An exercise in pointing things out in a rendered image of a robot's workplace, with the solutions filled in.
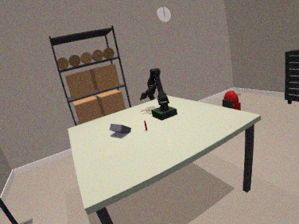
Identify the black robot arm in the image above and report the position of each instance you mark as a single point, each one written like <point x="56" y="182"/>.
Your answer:
<point x="162" y="97"/>

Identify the grey sloped panel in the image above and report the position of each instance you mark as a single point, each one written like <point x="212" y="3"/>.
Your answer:
<point x="121" y="131"/>

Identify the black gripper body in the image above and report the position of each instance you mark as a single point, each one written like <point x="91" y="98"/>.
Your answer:
<point x="150" y="91"/>

